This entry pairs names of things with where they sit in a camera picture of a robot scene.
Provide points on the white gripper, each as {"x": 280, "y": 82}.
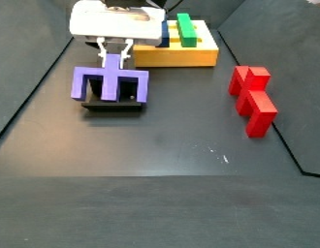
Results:
{"x": 94, "y": 23}

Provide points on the purple comb-shaped block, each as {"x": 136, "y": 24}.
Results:
{"x": 110, "y": 74}

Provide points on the black angled fixture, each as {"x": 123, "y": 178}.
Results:
{"x": 127, "y": 96}

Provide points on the yellow slotted board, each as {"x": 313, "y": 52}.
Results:
{"x": 175, "y": 55}

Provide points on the blue long block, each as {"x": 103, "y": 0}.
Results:
{"x": 165, "y": 42}

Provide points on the green long block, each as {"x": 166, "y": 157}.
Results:
{"x": 187, "y": 35}

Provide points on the red comb-shaped block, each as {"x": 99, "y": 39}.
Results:
{"x": 246, "y": 86}

